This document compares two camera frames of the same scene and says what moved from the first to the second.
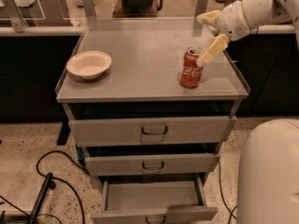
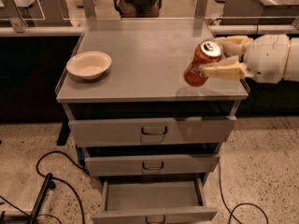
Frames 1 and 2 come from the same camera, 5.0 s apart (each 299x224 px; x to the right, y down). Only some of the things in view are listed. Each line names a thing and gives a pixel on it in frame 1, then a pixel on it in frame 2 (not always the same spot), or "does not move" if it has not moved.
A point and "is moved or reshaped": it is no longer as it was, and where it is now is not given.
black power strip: x=39 y=203 does not move
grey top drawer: x=152 y=123 does not move
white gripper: x=234 y=22 -> x=267 y=58
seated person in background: x=137 y=0 does not move
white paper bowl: x=90 y=64 does not move
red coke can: x=192 y=74 is moved or reshaped
